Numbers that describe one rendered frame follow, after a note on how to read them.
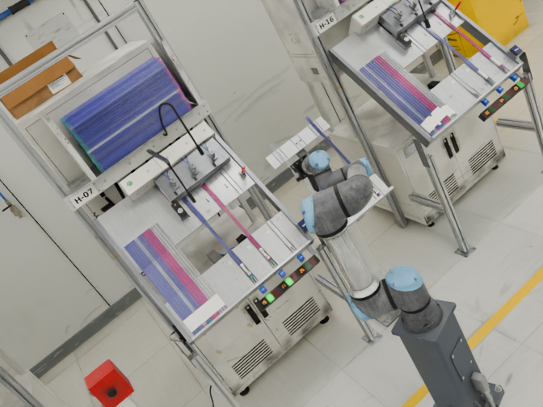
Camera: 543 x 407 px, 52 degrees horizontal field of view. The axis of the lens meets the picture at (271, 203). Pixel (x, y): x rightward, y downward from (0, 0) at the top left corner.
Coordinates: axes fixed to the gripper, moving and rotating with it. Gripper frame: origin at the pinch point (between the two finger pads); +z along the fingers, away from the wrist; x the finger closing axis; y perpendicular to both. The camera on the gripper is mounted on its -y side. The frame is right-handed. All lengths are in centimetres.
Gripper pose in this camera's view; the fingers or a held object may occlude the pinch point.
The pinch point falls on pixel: (300, 177)
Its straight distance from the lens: 251.6
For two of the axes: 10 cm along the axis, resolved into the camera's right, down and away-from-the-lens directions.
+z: -2.1, 1.2, 9.7
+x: -7.6, 6.0, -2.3
